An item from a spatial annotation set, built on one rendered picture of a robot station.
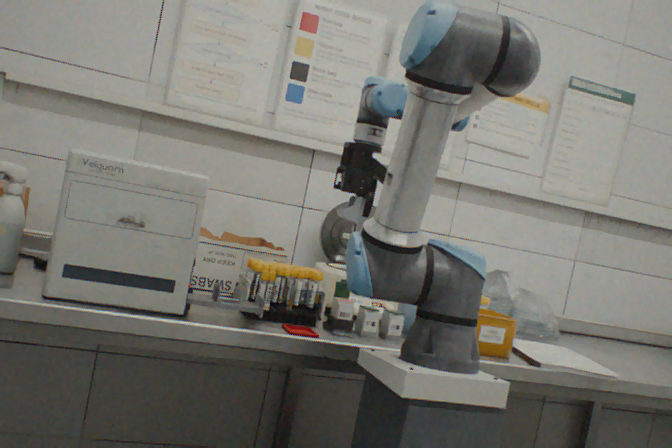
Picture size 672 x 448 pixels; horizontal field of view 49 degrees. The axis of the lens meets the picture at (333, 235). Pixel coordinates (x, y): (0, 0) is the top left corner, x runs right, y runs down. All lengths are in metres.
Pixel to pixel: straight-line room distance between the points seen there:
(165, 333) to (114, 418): 0.80
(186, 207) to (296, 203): 0.77
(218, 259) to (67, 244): 0.47
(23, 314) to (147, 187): 0.34
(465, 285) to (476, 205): 1.16
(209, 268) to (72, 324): 0.47
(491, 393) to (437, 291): 0.20
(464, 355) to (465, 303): 0.09
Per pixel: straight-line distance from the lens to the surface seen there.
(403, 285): 1.32
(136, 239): 1.52
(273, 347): 1.57
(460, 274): 1.34
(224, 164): 2.19
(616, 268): 2.87
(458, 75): 1.21
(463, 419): 1.35
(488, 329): 1.85
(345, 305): 1.70
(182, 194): 1.52
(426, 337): 1.36
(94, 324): 1.51
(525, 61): 1.25
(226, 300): 1.59
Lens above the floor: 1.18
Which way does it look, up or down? 3 degrees down
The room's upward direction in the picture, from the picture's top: 12 degrees clockwise
